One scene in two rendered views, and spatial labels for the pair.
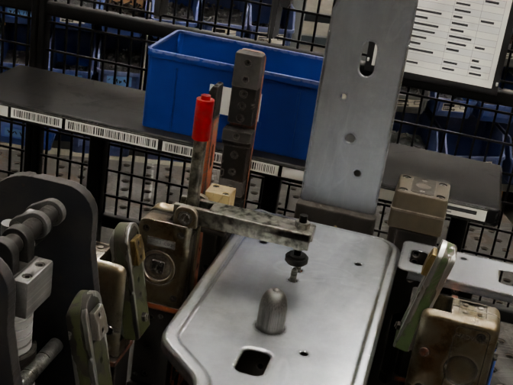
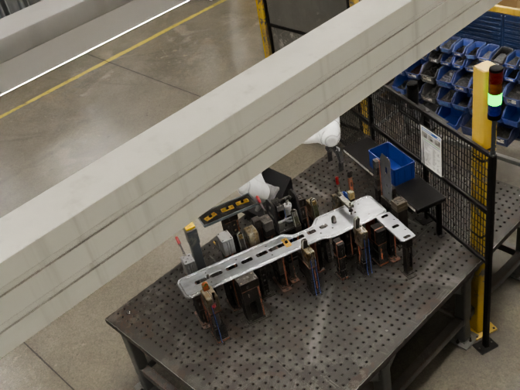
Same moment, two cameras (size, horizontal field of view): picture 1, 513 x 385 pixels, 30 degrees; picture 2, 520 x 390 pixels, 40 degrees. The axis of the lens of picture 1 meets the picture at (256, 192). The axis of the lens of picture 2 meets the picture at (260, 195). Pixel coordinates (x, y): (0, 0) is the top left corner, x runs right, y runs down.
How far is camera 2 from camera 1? 383 cm
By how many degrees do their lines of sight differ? 54
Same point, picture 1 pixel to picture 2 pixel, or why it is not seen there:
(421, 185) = (398, 200)
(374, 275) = (368, 217)
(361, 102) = (386, 179)
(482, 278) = (389, 224)
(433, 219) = (395, 208)
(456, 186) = (419, 200)
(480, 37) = (437, 163)
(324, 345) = (337, 227)
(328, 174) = (385, 191)
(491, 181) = (432, 201)
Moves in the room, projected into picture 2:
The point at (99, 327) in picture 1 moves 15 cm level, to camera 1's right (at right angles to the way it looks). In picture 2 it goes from (294, 214) to (309, 224)
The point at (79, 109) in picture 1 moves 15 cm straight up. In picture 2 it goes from (362, 157) to (360, 139)
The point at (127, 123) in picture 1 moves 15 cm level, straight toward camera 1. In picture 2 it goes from (367, 164) to (353, 175)
